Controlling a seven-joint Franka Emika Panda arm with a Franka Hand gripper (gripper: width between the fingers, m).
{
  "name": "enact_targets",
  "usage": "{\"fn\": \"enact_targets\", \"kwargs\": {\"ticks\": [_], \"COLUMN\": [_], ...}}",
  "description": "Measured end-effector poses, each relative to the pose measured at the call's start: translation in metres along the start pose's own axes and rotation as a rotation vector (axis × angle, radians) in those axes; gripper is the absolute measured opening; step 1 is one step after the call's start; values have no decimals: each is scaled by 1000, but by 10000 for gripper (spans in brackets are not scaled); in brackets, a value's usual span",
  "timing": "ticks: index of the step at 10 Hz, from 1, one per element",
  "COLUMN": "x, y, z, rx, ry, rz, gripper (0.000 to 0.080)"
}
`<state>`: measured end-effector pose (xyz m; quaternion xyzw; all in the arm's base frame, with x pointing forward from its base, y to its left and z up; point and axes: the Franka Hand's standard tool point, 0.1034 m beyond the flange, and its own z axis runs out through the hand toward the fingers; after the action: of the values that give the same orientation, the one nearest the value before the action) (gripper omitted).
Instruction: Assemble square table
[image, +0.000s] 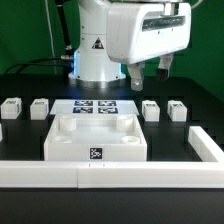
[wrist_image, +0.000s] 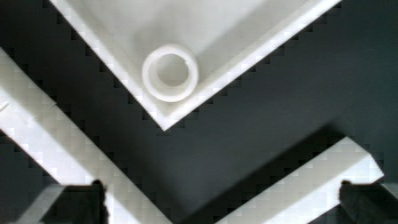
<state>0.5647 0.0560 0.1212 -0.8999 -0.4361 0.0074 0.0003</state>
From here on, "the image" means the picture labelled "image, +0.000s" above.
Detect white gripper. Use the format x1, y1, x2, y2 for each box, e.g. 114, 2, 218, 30
106, 2, 191, 91

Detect white square tabletop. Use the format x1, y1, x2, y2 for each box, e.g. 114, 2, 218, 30
44, 114, 147, 162

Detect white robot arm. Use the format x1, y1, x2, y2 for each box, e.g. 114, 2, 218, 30
69, 0, 191, 91

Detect white marker plate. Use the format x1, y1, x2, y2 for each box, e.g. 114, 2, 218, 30
50, 99, 139, 115

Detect white U-shaped fence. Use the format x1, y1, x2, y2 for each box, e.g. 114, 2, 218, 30
0, 126, 224, 188

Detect white block at left edge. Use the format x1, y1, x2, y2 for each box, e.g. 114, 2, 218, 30
0, 123, 3, 142

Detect black cables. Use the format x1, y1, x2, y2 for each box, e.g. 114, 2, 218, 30
2, 0, 75, 76

